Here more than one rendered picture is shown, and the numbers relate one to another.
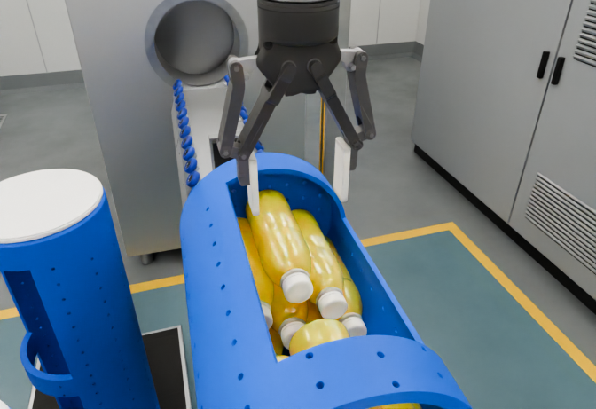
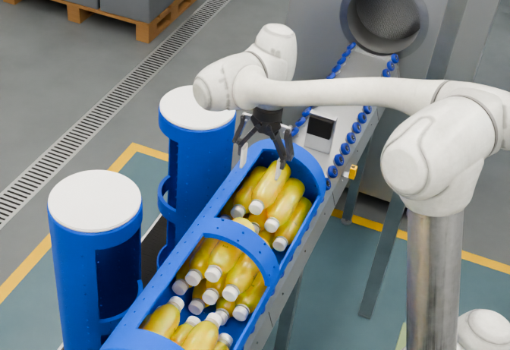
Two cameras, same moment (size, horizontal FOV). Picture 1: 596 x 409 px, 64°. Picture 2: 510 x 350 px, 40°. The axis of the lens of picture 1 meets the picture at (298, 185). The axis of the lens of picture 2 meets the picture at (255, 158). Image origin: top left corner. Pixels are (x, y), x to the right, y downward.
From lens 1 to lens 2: 1.47 m
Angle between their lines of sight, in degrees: 29
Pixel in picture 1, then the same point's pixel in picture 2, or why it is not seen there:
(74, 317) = (189, 178)
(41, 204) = (199, 110)
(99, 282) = (209, 166)
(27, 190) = not seen: hidden behind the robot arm
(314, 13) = (264, 114)
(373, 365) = (237, 233)
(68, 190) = not seen: hidden behind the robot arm
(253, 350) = (212, 211)
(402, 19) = not seen: outside the picture
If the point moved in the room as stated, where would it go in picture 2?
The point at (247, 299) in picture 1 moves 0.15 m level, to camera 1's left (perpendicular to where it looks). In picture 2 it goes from (224, 197) to (184, 171)
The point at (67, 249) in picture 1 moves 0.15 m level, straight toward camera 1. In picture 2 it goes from (199, 141) to (191, 167)
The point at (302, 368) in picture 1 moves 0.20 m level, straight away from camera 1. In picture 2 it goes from (218, 222) to (265, 187)
